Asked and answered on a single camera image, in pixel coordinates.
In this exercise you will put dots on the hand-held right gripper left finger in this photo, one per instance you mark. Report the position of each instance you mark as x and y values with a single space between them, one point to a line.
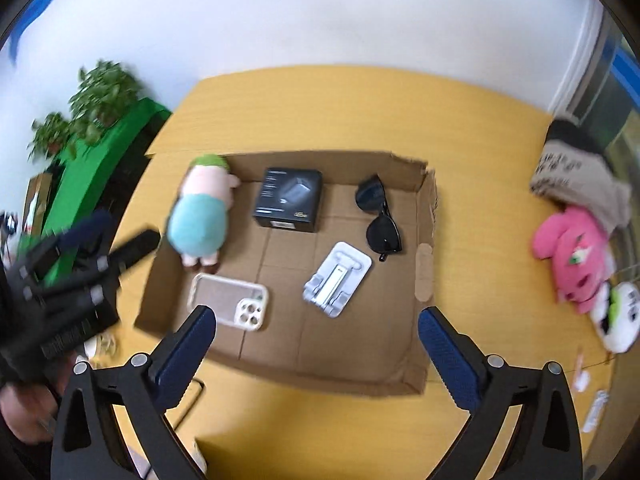
187 355

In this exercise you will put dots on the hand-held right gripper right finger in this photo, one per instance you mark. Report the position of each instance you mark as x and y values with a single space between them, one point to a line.
447 360

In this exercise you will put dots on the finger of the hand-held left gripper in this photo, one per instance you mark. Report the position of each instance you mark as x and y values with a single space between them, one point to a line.
85 240
135 249

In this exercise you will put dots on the clear beige phone case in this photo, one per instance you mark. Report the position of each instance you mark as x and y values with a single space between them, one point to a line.
248 312

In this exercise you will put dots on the brown cardboard box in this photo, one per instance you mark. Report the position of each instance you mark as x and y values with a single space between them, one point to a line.
300 340

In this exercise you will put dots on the white folding phone stand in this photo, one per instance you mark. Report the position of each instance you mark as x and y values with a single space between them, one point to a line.
335 280

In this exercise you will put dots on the black sunglasses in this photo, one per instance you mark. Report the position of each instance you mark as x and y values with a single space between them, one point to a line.
381 232

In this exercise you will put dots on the black charger box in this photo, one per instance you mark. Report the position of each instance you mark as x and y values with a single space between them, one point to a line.
287 200

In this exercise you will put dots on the person's left hand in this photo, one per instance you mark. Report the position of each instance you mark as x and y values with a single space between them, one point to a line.
27 410

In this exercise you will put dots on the small white cup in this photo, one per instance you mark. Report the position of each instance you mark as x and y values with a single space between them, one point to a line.
97 346

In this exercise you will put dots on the brown white package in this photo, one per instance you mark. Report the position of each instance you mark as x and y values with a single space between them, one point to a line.
35 200

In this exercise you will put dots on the teal pink plush doll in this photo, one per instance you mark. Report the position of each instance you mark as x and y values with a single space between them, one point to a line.
197 220

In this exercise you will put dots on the green cabinet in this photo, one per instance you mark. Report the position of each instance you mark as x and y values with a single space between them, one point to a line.
115 145

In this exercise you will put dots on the small potted green plant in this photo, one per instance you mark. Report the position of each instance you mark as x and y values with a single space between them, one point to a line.
50 132

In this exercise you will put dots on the large potted green plant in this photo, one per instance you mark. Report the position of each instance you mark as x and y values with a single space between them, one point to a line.
102 95

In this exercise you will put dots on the pink plush toy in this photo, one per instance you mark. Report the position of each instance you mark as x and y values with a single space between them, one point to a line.
565 250

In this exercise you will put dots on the white plush toy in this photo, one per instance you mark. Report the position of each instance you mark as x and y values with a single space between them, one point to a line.
620 315

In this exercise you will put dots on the grey printed cloth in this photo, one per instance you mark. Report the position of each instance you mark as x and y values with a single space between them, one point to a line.
575 170

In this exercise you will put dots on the blue wall decoration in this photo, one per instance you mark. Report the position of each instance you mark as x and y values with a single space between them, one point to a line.
30 15

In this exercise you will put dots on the grey window frame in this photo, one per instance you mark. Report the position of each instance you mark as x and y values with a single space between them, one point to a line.
607 95

